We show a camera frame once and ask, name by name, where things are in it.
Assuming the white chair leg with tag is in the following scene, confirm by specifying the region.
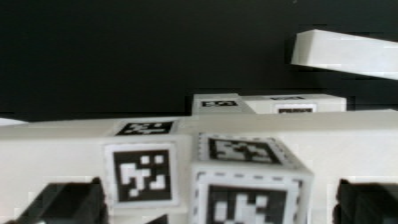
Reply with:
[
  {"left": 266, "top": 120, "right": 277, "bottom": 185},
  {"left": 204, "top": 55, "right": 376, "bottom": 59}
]
[{"left": 191, "top": 93, "right": 254, "bottom": 115}]

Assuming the white tagged leg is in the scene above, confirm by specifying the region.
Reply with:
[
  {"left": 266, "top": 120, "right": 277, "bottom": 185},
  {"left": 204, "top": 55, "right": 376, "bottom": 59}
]
[{"left": 190, "top": 133, "right": 312, "bottom": 224}]

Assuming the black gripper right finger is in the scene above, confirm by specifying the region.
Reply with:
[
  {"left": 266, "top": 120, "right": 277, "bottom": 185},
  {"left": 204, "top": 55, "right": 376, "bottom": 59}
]
[{"left": 333, "top": 179, "right": 398, "bottom": 224}]

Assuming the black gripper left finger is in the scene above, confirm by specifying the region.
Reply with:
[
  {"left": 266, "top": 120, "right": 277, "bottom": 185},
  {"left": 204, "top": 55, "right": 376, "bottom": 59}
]
[{"left": 15, "top": 178, "right": 108, "bottom": 224}]

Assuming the white U-shaped boundary frame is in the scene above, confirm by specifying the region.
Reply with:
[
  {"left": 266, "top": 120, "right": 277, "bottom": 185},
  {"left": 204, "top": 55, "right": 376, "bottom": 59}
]
[{"left": 291, "top": 30, "right": 398, "bottom": 80}]

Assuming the white chair back frame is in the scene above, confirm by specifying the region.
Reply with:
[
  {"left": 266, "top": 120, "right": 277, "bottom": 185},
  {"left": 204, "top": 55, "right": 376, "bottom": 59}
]
[{"left": 0, "top": 111, "right": 398, "bottom": 224}]

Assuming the white chair leg block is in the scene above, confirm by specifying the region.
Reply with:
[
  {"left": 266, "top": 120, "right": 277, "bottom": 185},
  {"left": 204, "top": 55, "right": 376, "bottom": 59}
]
[{"left": 241, "top": 94, "right": 346, "bottom": 114}]

